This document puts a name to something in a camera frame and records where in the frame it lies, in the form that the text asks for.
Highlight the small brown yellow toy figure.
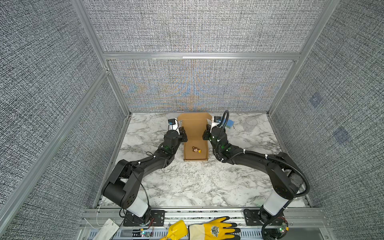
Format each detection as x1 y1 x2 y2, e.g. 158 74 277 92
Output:
192 146 202 153

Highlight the brown cardboard box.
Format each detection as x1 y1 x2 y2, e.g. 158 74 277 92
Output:
178 113 212 162

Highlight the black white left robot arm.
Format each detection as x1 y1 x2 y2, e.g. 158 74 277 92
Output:
102 127 188 224

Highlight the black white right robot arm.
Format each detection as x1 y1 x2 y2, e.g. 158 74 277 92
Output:
203 125 310 224

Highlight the blue green sponge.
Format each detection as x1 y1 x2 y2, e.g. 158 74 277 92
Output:
226 120 234 129

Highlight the clear round plastic lid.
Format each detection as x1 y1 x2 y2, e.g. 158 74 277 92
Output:
245 117 258 127

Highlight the yellow black work glove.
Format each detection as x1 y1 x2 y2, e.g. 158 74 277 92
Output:
189 216 241 240

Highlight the white paper tag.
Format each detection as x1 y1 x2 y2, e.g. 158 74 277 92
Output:
93 219 120 240

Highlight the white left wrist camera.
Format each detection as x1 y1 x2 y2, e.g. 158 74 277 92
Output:
168 118 181 135

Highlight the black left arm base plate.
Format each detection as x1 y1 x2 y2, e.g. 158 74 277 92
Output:
123 210 166 228

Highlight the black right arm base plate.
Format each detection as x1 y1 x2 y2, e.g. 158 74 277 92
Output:
243 208 288 227

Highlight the aluminium front rail frame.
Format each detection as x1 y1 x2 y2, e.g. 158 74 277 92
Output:
75 207 336 240

